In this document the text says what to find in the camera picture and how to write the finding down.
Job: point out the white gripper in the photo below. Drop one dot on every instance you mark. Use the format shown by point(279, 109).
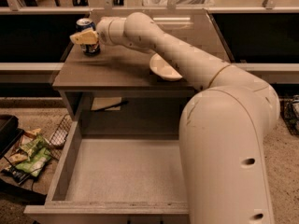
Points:
point(103, 31)

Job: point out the blue pepsi can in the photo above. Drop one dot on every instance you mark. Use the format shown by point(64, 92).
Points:
point(87, 38)

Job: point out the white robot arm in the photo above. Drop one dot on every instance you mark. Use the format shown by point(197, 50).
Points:
point(221, 128)

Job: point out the grey cabinet with glossy top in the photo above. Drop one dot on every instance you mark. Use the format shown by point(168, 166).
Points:
point(118, 71)

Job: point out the open grey top drawer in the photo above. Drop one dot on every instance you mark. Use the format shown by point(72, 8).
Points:
point(115, 181)

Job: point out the white plastic bowl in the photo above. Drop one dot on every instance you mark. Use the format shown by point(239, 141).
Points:
point(163, 69)

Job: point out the green chip bag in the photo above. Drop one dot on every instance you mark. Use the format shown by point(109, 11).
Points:
point(38, 155)

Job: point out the dark snack packet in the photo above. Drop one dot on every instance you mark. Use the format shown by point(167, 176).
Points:
point(18, 176)

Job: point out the black wire basket left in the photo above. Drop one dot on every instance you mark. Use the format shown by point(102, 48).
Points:
point(59, 137)

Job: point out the black wire basket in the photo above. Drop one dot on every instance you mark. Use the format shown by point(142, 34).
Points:
point(290, 114)
point(59, 137)

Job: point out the black wire basket right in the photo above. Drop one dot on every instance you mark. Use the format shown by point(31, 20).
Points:
point(290, 114)

